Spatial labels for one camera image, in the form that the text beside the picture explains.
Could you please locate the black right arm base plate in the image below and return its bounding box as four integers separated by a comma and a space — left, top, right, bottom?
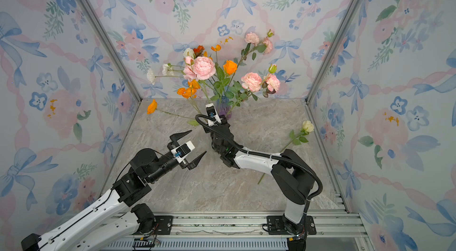
262, 215, 317, 236

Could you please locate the white lisianthus flower stem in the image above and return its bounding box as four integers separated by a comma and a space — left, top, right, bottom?
146, 63, 184, 85

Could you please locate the orange rose flower stem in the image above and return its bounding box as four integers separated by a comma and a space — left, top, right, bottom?
214, 60, 238, 99

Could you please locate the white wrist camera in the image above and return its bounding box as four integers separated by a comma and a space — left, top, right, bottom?
171, 141, 195, 164
205, 103, 222, 126

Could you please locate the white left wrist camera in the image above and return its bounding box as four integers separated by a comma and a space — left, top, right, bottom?
171, 141, 195, 164

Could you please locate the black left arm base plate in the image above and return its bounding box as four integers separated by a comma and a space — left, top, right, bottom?
134, 215, 174, 236

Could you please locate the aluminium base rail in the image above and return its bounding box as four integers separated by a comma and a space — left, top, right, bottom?
106, 209, 374, 251

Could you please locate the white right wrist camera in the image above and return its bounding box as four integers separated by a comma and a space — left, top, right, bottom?
205, 103, 222, 126

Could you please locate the white rose flower stem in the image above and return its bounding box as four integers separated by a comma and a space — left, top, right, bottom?
183, 48, 196, 59

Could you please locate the orange ranunculus flower spray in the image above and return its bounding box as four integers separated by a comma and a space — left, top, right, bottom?
146, 80, 202, 127

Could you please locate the orange-red gerbera flower stem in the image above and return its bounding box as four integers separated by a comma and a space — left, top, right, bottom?
193, 45, 205, 57

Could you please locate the large pink rose spray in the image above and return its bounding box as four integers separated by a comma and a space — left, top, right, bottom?
224, 64, 281, 113

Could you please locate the cream rose flower stem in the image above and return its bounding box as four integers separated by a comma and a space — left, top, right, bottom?
257, 120, 315, 186

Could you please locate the pink carnation flower spray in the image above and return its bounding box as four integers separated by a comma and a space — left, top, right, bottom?
233, 30, 275, 66

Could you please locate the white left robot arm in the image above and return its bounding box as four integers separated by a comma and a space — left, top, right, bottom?
21, 131, 202, 251

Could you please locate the aluminium corner post right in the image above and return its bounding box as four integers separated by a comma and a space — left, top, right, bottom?
306, 0, 362, 105

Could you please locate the aluminium corner post left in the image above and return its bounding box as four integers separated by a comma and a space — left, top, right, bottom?
77, 0, 143, 103

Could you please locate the pink peony flower spray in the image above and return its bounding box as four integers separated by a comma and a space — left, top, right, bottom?
180, 56, 216, 100

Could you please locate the aluminium corner post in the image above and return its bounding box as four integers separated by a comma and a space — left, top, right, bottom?
306, 0, 362, 105
77, 0, 143, 103

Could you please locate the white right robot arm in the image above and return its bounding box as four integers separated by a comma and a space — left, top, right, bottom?
204, 119, 323, 237

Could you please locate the orange poppy flower spray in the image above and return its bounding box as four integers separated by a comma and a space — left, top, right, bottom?
203, 44, 222, 69

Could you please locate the blue purple glass vase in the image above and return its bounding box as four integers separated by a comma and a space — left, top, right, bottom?
215, 95, 232, 120

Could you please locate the black corrugated cable conduit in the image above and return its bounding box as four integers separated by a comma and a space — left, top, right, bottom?
195, 114, 324, 216

